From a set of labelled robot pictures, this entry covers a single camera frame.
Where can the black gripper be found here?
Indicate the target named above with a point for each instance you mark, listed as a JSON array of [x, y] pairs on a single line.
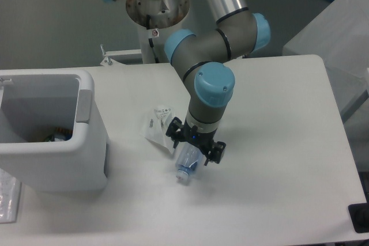
[[213, 151]]

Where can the white trash can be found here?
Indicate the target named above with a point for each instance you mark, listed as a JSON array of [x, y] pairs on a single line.
[[34, 103]]

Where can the white covered side table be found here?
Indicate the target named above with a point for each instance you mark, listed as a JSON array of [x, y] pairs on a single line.
[[339, 35]]

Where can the crushed clear plastic bottle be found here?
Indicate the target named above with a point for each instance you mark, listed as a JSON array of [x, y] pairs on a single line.
[[188, 163]]

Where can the white left base bracket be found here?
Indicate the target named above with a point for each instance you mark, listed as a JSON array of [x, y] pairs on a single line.
[[126, 57]]

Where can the trash inside bin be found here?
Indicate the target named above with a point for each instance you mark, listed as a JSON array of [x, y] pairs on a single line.
[[59, 134]]

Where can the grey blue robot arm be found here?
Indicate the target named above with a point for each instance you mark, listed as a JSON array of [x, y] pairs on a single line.
[[200, 60]]

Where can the white plastic wrapper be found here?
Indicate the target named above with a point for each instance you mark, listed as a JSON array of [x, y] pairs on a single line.
[[155, 125]]

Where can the black device at table edge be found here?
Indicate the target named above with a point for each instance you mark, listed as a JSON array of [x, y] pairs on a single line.
[[359, 217]]

